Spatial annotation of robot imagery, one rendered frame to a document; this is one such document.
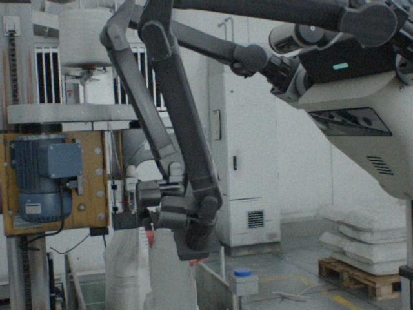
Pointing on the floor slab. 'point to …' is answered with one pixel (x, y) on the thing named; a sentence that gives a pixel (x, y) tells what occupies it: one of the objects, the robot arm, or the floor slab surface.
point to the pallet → (361, 278)
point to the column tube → (39, 265)
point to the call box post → (244, 302)
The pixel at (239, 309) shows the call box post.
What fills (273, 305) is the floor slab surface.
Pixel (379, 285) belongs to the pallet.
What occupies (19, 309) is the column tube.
